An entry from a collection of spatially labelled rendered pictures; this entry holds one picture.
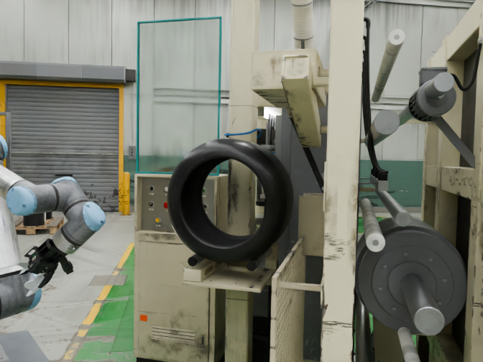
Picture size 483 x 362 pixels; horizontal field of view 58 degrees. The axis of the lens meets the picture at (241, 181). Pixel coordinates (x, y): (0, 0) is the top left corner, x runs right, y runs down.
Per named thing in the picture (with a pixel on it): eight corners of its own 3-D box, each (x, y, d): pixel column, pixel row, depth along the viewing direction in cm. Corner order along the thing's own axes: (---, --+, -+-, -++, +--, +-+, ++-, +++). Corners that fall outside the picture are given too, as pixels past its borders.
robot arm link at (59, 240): (77, 229, 151) (86, 250, 146) (67, 238, 152) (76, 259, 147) (57, 223, 144) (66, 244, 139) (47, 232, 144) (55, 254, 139)
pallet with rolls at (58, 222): (19, 224, 846) (19, 185, 842) (63, 223, 868) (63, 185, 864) (4, 235, 731) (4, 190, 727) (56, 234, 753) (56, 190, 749)
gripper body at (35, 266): (21, 256, 145) (47, 233, 144) (43, 261, 152) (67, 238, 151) (27, 274, 141) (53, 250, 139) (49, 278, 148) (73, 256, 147)
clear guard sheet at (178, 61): (137, 173, 279) (138, 21, 274) (219, 175, 266) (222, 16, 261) (136, 173, 277) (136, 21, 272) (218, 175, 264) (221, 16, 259)
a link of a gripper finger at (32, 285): (14, 294, 143) (29, 269, 144) (29, 296, 148) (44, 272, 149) (18, 299, 141) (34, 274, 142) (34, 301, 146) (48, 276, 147)
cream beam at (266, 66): (276, 108, 223) (277, 80, 222) (325, 108, 217) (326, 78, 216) (248, 90, 165) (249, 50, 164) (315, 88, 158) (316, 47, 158)
